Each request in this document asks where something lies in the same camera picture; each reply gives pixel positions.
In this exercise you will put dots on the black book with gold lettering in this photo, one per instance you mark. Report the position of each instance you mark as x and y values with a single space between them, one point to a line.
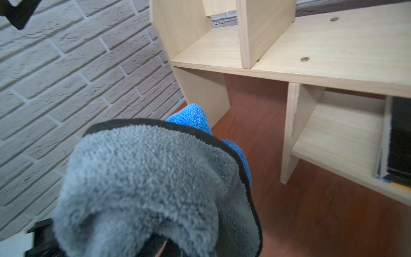
395 154

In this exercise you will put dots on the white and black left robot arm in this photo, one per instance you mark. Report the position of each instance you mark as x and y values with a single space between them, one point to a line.
19 15

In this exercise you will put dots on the light wooden bookshelf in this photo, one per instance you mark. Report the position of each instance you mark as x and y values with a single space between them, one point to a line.
343 69

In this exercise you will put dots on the blue and grey microfibre cloth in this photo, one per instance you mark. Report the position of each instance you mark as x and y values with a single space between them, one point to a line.
141 187

